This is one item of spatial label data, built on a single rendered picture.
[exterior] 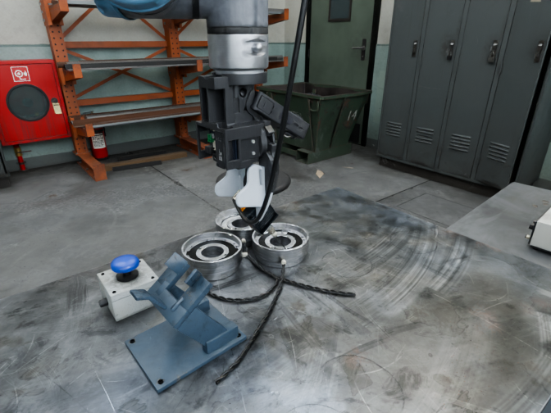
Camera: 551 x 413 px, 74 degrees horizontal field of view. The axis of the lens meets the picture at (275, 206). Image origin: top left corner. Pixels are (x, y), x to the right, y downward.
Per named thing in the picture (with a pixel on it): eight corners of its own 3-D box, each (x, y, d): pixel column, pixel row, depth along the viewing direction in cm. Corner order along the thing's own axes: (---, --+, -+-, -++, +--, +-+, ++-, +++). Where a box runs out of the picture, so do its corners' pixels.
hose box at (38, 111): (12, 178, 338) (-25, 61, 297) (10, 171, 355) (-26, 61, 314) (114, 160, 390) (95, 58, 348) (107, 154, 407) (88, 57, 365)
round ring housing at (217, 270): (180, 285, 61) (177, 264, 59) (187, 251, 70) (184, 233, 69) (243, 280, 62) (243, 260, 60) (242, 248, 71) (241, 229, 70)
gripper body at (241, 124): (198, 162, 52) (189, 71, 47) (246, 152, 57) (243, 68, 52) (229, 176, 47) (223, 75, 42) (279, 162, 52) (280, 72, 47)
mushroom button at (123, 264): (138, 275, 59) (133, 249, 57) (147, 288, 56) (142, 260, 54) (111, 285, 57) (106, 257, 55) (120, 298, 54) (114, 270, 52)
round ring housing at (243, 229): (216, 225, 80) (214, 208, 78) (263, 222, 81) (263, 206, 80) (216, 251, 71) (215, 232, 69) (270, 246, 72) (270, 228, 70)
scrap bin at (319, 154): (256, 147, 433) (254, 85, 404) (302, 138, 475) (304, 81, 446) (318, 170, 359) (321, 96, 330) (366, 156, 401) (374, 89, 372)
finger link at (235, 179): (210, 215, 57) (209, 159, 52) (241, 204, 61) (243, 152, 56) (221, 223, 55) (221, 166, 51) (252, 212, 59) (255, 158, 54)
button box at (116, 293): (145, 280, 62) (141, 256, 60) (162, 301, 57) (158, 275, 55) (94, 300, 57) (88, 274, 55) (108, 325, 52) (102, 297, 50)
